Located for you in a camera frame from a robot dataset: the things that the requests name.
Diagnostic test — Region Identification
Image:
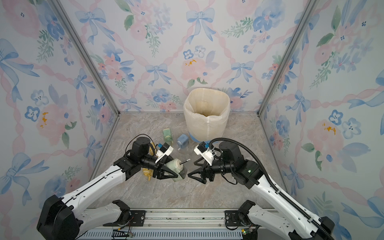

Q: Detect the aluminium corner post right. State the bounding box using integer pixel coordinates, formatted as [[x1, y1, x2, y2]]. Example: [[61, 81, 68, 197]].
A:
[[258, 0, 318, 117]]

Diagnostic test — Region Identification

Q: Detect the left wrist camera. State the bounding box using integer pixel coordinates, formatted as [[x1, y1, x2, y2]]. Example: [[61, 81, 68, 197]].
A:
[[155, 143, 174, 163]]

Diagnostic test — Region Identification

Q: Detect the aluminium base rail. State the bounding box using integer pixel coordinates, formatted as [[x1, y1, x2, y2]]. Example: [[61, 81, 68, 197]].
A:
[[77, 208, 289, 240]]

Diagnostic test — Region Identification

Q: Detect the aluminium corner post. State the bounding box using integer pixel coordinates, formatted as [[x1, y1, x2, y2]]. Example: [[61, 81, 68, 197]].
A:
[[48, 0, 120, 116], [258, 0, 318, 117]]

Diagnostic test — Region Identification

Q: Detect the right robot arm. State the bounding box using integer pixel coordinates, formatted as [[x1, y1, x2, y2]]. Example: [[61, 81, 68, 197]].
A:
[[188, 138, 335, 240]]

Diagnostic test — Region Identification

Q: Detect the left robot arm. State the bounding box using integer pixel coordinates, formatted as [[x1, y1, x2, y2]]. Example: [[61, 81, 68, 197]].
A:
[[37, 137, 178, 240]]

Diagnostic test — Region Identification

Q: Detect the yellow pencil sharpener back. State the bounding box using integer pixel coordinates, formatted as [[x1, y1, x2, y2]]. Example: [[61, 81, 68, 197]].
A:
[[149, 143, 157, 156]]

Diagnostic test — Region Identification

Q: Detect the yellow pencil sharpener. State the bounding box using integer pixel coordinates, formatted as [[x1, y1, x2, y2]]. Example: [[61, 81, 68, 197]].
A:
[[143, 168, 153, 181], [149, 143, 157, 156]]

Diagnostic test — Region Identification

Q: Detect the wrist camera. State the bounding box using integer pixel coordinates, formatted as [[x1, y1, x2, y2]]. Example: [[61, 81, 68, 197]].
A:
[[194, 142, 215, 166], [155, 143, 174, 163]]

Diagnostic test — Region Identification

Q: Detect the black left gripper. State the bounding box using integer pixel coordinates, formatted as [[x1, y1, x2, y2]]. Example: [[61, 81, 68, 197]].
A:
[[141, 155, 182, 180]]

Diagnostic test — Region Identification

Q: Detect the cream waste bin with liner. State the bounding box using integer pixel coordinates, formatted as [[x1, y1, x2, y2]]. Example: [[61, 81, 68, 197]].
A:
[[184, 88, 231, 143]]

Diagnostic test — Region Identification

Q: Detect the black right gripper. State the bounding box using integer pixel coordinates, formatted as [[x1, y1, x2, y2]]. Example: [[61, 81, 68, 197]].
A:
[[187, 155, 235, 183]]

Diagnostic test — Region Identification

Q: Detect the yellow pencil sharpener front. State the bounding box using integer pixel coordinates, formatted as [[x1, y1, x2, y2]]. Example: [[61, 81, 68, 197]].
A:
[[143, 168, 153, 181]]

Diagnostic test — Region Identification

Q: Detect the black corrugated cable conduit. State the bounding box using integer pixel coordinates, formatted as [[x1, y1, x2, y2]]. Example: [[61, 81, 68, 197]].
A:
[[209, 137, 335, 240]]

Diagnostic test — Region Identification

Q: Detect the blue pencil sharpener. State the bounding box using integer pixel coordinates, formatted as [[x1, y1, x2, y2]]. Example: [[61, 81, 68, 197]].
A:
[[177, 134, 189, 150]]

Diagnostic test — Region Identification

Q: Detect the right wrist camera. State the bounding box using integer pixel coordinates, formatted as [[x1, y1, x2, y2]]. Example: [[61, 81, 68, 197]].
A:
[[194, 142, 215, 166]]

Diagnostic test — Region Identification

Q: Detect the pale green pencil sharpener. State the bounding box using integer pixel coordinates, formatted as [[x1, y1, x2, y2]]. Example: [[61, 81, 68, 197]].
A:
[[169, 159, 188, 182]]

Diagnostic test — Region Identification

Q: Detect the aluminium corner post left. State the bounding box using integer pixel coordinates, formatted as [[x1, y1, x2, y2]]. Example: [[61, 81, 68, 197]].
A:
[[48, 0, 120, 116]]

